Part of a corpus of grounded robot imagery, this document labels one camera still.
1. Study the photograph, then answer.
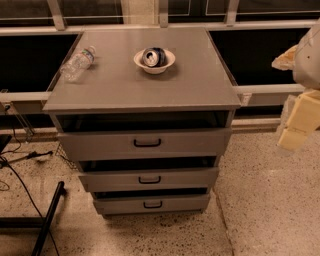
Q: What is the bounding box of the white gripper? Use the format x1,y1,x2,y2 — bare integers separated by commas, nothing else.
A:
271,19,320,152

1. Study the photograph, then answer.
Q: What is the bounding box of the grey bottom drawer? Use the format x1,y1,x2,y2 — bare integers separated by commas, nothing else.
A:
93,194,210,215

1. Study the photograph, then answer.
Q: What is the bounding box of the grey drawer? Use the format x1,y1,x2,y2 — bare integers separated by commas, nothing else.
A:
79,167,219,192
58,128,231,161
93,194,210,215

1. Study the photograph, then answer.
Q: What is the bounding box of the grey top drawer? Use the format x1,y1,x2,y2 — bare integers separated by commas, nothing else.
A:
58,128,231,161

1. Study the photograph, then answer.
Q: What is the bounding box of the grey middle drawer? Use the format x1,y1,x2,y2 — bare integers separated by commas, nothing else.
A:
79,167,219,192

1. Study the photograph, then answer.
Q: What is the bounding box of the grey drawer cabinet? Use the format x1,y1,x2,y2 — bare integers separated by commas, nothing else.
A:
42,27,242,219

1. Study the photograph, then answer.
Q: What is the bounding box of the white bowl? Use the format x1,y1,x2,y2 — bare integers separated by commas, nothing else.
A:
134,47,176,75

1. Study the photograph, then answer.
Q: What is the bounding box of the crushed soda can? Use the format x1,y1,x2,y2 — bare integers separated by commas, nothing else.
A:
142,47,166,68

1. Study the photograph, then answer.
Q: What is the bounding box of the clear plastic water bottle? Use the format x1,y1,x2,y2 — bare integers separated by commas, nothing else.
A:
60,46,96,82

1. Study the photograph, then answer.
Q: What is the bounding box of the metal window railing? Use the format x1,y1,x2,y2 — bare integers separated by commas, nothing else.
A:
0,0,320,116

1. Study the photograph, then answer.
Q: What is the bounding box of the black stand leg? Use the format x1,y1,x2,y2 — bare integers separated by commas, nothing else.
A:
0,181,66,256

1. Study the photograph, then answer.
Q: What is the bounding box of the black floor cable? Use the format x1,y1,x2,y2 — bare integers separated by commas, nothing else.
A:
0,103,61,256

